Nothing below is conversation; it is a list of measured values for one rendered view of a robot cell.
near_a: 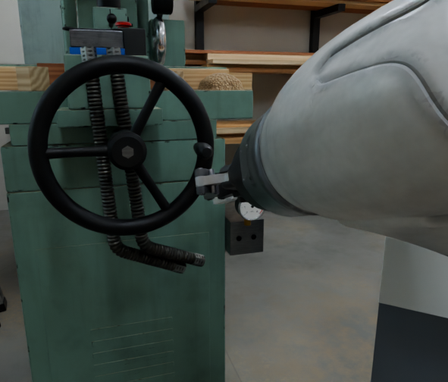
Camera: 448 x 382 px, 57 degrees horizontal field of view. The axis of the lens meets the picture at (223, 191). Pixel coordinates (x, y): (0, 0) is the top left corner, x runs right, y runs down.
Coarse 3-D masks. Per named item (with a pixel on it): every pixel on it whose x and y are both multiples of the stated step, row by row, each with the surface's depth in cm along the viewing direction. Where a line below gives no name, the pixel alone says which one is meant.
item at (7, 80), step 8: (0, 72) 86; (8, 72) 87; (0, 80) 87; (8, 80) 87; (16, 80) 88; (192, 80) 98; (200, 80) 99; (240, 80) 102; (248, 80) 102; (0, 88) 87; (8, 88) 88; (16, 88) 88; (248, 88) 103
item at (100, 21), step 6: (96, 12) 85; (102, 12) 86; (108, 12) 86; (114, 12) 86; (120, 12) 87; (126, 12) 87; (96, 18) 86; (102, 18) 86; (120, 18) 87; (126, 18) 87; (96, 24) 86; (102, 24) 86; (114, 24) 87
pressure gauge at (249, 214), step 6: (240, 204) 86; (246, 204) 87; (240, 210) 86; (246, 210) 87; (252, 210) 87; (258, 210) 88; (246, 216) 87; (252, 216) 88; (258, 216) 88; (246, 222) 90
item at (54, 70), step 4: (40, 64) 87; (44, 64) 87; (48, 64) 87; (52, 64) 88; (56, 64) 88; (60, 64) 88; (52, 68) 88; (56, 68) 88; (60, 68) 88; (52, 72) 88; (56, 72) 88; (60, 72) 88; (52, 76) 88; (56, 76) 88; (52, 80) 88
